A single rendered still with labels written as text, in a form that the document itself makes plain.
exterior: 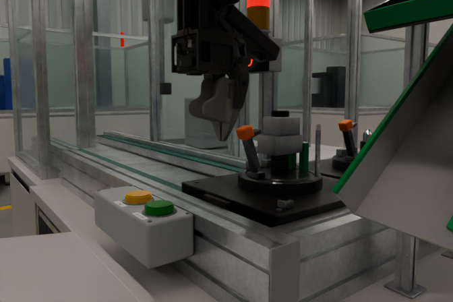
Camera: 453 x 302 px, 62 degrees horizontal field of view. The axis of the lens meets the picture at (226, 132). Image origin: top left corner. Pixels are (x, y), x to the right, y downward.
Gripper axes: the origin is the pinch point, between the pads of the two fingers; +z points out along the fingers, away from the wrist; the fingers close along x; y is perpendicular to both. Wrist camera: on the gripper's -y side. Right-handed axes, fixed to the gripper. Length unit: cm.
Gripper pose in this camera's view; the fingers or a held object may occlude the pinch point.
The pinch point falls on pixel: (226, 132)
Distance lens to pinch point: 55.8
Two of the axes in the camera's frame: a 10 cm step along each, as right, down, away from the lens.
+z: 0.0, 10.0, 0.9
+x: 6.0, 0.8, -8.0
